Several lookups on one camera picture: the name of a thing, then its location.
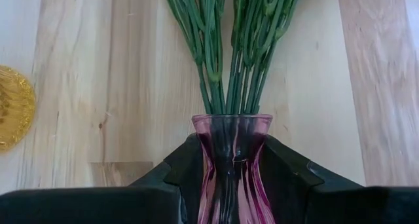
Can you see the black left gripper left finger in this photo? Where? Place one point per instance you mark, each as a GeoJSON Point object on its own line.
{"type": "Point", "coordinates": [98, 206]}

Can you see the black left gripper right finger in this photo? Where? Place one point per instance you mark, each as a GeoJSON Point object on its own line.
{"type": "Point", "coordinates": [343, 206]}

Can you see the purple glass vase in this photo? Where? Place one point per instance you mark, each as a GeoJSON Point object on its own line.
{"type": "Point", "coordinates": [232, 171]}

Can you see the yellow glass vase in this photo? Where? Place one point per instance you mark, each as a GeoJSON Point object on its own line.
{"type": "Point", "coordinates": [13, 109]}

